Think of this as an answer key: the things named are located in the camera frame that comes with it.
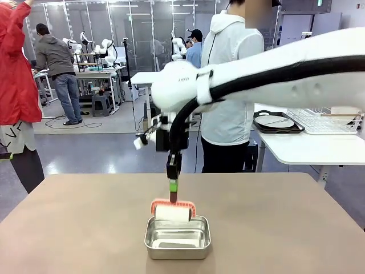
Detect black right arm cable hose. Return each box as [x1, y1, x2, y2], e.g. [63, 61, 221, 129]
[168, 55, 365, 156]

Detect white side table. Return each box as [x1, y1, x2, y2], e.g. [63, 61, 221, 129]
[252, 102, 365, 183]

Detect background workbench with frame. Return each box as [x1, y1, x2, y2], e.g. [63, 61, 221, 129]
[73, 51, 121, 115]

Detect small white right wrist camera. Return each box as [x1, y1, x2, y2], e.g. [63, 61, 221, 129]
[133, 136, 149, 151]

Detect person in blue shirt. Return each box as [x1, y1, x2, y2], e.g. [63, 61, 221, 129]
[185, 28, 204, 69]

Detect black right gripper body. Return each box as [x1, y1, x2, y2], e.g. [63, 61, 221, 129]
[155, 128, 189, 156]

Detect black tripod pole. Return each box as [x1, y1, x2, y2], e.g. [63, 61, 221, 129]
[122, 37, 138, 132]

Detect white wire dish rack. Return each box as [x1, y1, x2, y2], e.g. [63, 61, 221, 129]
[286, 107, 365, 135]

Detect rectangular steel tray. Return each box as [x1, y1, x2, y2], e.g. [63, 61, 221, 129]
[144, 215, 212, 260]

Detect pink frame lint roller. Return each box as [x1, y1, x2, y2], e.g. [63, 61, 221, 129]
[150, 191, 197, 225]

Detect thin black headset cord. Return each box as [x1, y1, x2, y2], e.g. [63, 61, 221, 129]
[207, 30, 215, 65]

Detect black tray holding fork plate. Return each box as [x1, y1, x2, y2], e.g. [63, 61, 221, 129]
[253, 110, 305, 134]

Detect person in grey jacket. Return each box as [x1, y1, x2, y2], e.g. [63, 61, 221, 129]
[35, 23, 84, 126]

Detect person in white jacket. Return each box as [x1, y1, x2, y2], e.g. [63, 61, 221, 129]
[200, 0, 265, 174]

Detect grey plastic step stool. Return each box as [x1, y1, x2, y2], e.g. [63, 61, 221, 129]
[91, 93, 113, 118]

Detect white background table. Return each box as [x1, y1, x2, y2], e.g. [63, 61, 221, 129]
[129, 71, 169, 132]

